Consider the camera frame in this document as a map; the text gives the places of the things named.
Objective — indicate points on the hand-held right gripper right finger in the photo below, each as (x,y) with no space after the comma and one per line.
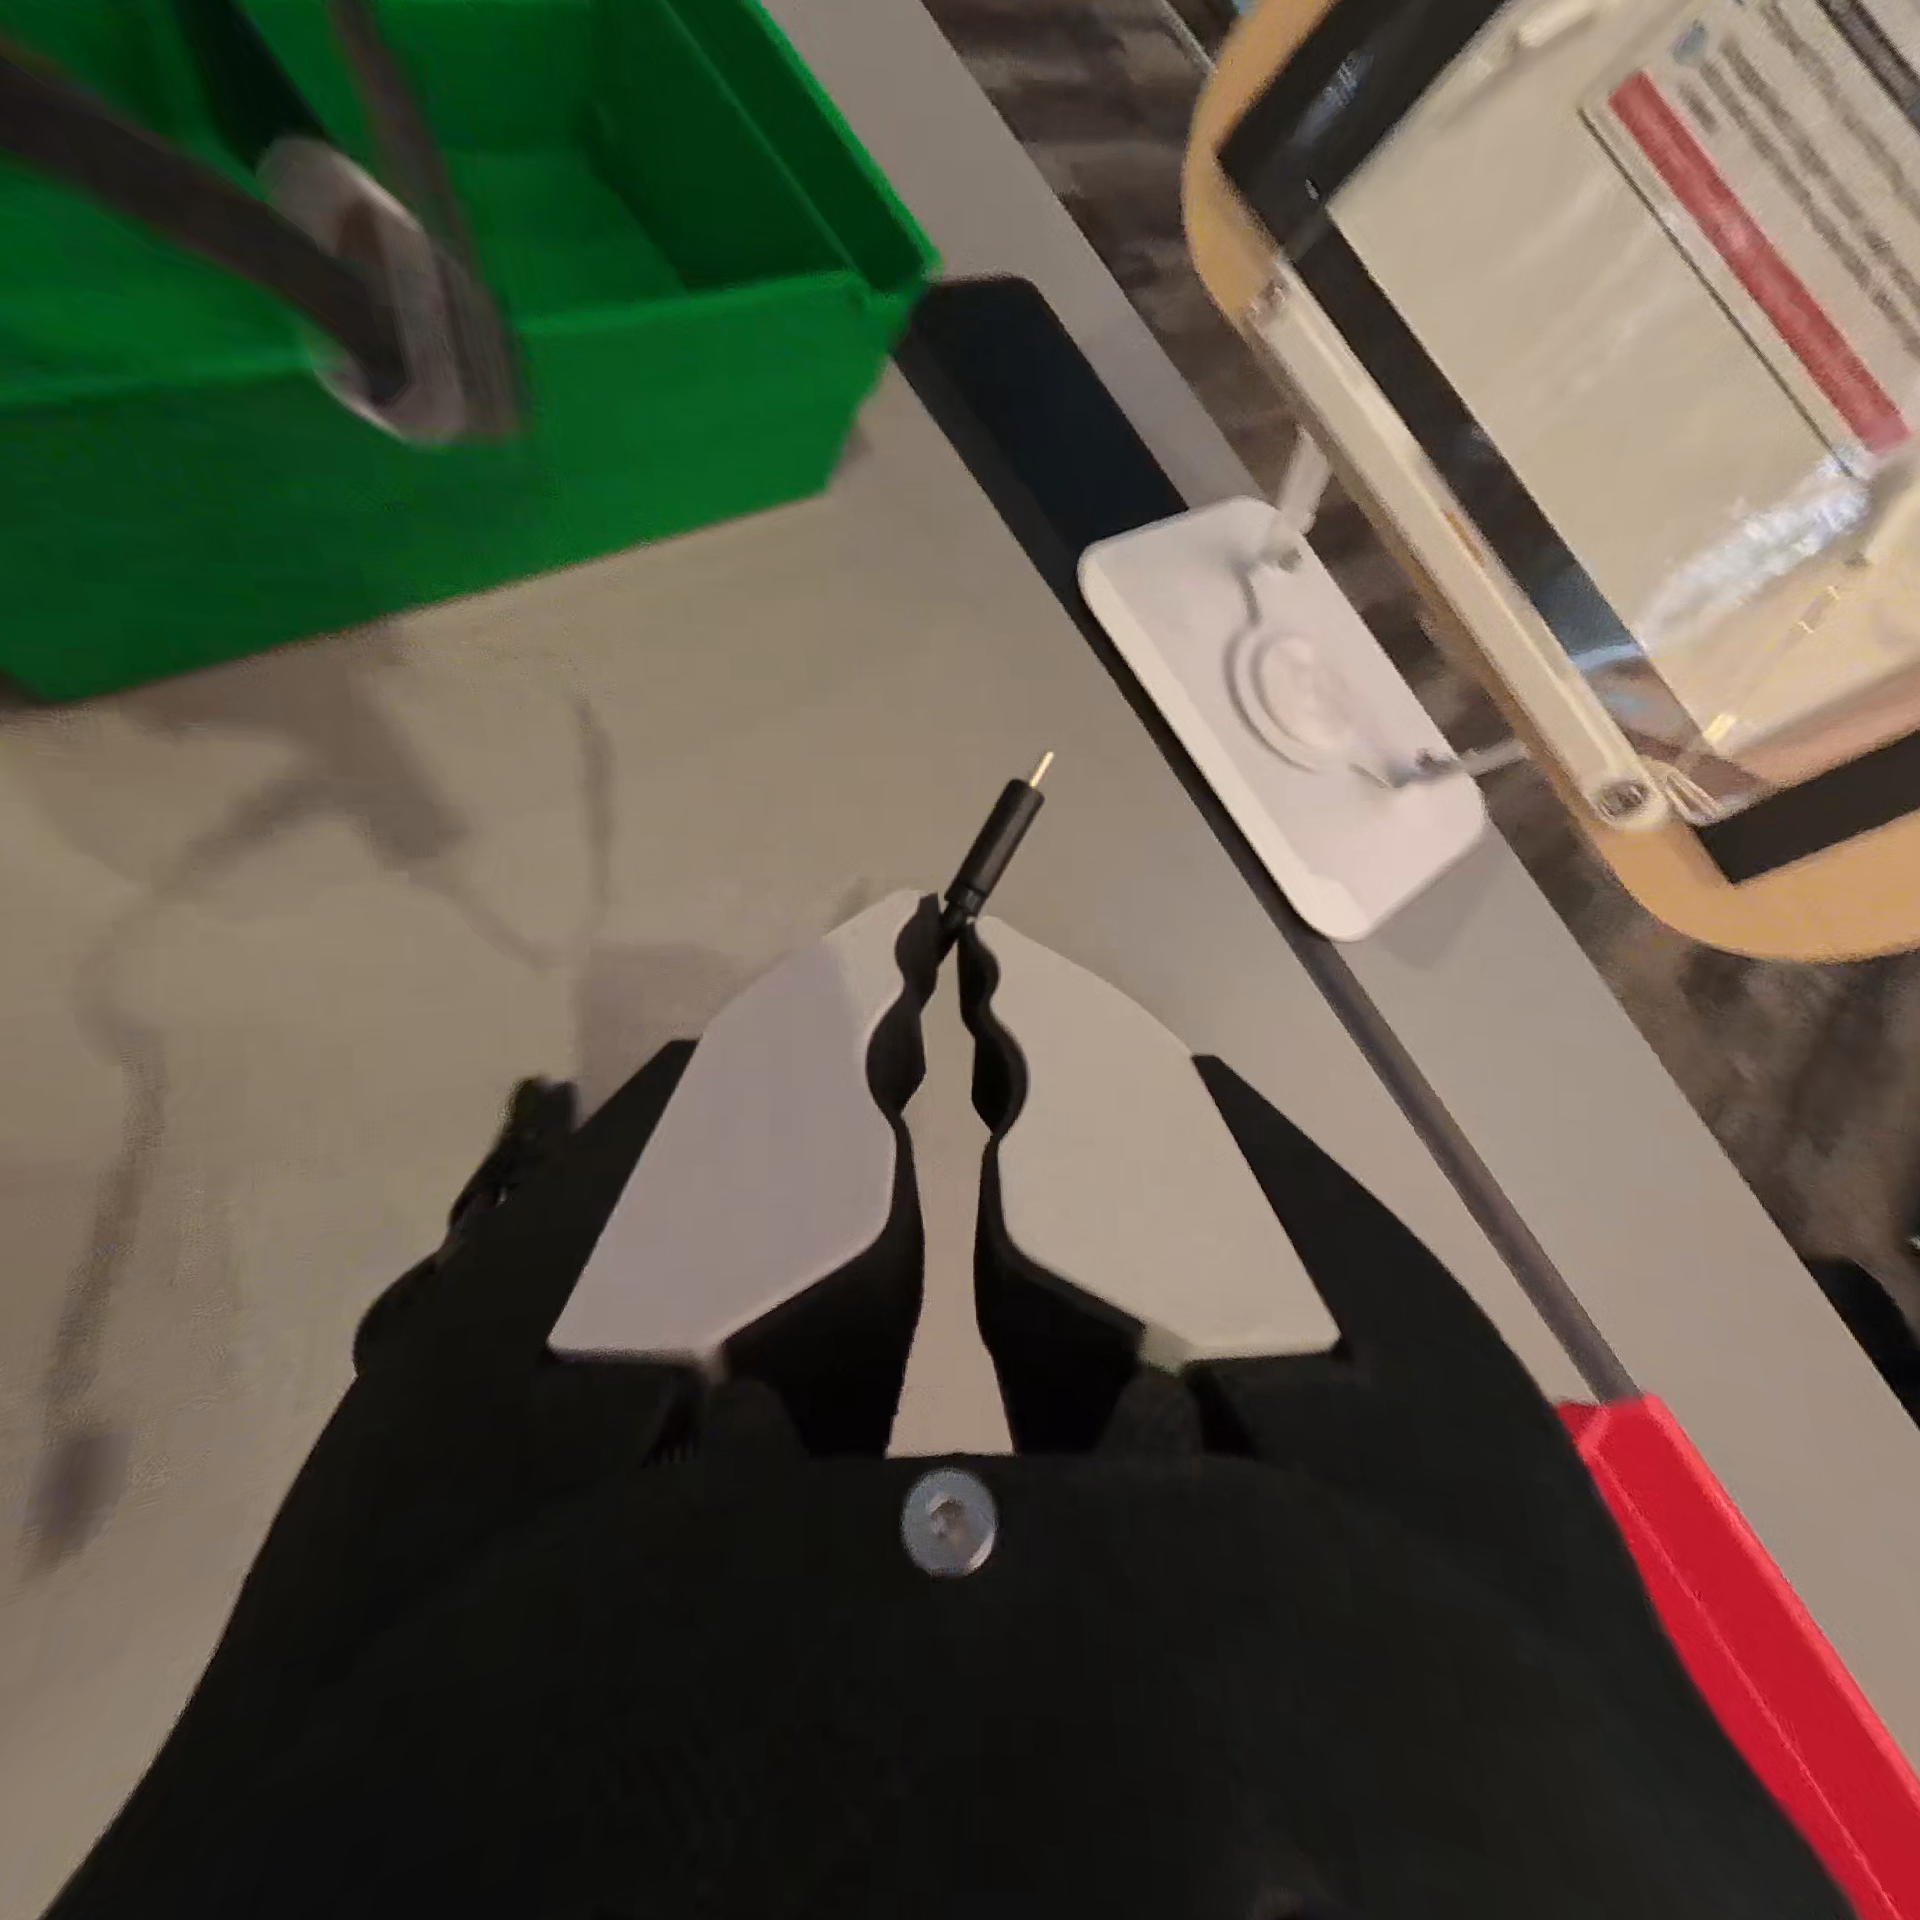
(1155,1184)

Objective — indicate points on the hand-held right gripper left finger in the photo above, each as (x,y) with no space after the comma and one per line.
(750,1170)

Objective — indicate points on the red storage bin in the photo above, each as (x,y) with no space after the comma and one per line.
(1725,1575)

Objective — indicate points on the green storage bin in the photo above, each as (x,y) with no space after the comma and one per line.
(720,391)

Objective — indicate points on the grey usb hub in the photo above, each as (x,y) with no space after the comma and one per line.
(323,194)

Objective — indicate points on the white tablet stand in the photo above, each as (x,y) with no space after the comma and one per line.
(1320,780)

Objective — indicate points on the wood-edged black board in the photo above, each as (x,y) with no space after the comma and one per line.
(1800,914)

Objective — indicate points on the black rectangular pad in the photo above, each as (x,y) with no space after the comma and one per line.
(1035,405)

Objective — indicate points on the laminated instruction sheet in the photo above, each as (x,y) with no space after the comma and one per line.
(1500,375)

